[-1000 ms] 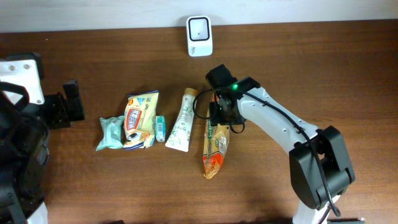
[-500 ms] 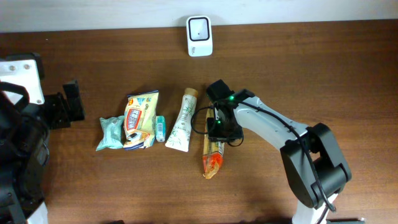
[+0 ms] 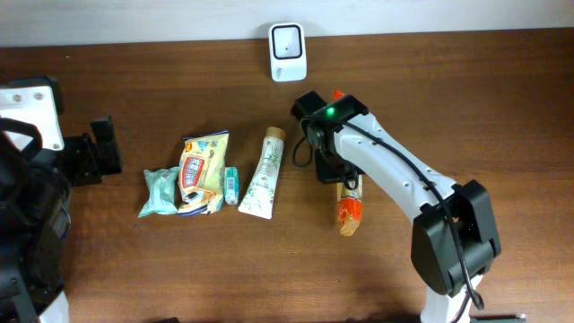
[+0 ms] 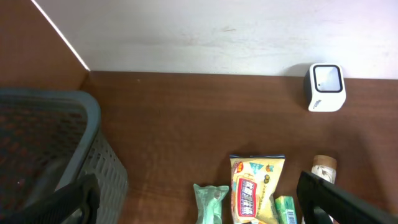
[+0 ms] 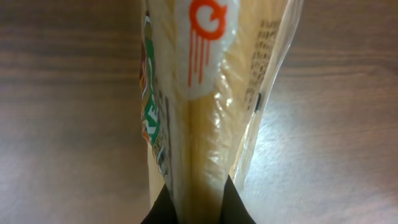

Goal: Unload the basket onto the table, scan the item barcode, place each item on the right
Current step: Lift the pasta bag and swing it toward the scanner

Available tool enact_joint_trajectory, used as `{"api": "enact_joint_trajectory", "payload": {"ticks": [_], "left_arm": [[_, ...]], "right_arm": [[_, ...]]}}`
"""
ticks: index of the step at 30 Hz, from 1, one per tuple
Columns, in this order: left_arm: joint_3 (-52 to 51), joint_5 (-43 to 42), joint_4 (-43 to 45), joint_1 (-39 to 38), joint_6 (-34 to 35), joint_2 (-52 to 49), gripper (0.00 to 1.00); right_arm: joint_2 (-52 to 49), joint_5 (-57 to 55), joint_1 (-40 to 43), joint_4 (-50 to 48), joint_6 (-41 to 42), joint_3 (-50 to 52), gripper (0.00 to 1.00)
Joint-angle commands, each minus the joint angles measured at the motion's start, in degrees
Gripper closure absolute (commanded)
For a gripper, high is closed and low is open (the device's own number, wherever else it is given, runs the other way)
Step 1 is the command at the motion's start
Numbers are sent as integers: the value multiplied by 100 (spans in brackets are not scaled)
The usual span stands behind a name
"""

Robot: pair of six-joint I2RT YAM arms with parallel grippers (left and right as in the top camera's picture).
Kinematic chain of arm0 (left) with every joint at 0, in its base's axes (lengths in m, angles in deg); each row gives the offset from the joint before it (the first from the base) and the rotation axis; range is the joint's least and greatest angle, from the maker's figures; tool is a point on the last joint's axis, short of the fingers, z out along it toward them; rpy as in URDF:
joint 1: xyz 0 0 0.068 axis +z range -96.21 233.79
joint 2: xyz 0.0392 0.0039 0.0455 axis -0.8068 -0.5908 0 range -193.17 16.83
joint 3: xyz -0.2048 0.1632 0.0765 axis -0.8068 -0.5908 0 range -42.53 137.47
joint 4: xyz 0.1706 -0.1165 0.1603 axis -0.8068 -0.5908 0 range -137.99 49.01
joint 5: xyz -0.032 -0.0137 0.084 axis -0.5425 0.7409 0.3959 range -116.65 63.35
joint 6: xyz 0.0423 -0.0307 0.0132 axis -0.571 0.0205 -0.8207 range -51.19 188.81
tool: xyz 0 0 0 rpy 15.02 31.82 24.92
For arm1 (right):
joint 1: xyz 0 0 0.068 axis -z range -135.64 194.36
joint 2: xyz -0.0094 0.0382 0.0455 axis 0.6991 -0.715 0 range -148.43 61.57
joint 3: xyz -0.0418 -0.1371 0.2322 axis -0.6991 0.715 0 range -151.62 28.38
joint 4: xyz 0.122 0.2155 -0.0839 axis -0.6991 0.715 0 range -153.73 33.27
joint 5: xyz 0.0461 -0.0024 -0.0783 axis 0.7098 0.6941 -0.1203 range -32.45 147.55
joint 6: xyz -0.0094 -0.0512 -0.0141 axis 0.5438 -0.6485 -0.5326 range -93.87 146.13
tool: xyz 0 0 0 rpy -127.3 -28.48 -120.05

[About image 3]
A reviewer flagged teal tissue pack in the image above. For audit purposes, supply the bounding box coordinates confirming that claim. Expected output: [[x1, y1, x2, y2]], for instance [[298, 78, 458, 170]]
[[138, 167, 179, 218]]

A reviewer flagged black camera cable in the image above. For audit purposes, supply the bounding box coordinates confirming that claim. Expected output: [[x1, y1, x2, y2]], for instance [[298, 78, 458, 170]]
[[291, 115, 485, 323]]

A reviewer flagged yellow snack bag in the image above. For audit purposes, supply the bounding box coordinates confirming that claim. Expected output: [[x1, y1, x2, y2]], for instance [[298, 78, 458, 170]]
[[178, 130, 230, 217]]

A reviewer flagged white bamboo conditioner tube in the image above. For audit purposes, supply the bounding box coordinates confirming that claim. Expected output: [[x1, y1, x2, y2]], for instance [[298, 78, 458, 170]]
[[239, 127, 285, 219]]

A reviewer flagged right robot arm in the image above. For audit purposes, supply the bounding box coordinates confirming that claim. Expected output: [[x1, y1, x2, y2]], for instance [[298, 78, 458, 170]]
[[291, 91, 501, 322]]

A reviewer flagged white barcode scanner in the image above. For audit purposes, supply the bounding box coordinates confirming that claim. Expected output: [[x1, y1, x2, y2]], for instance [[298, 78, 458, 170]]
[[268, 22, 308, 83]]

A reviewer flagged spaghetti pasta package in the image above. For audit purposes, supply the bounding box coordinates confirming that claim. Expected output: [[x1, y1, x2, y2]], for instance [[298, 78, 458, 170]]
[[332, 90, 364, 238]]

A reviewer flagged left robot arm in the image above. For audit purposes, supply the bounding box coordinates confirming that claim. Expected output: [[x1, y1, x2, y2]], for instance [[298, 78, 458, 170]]
[[1, 76, 123, 322]]

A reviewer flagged small teal gum pack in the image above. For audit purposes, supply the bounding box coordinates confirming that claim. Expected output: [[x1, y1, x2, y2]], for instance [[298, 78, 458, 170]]
[[224, 167, 239, 205]]

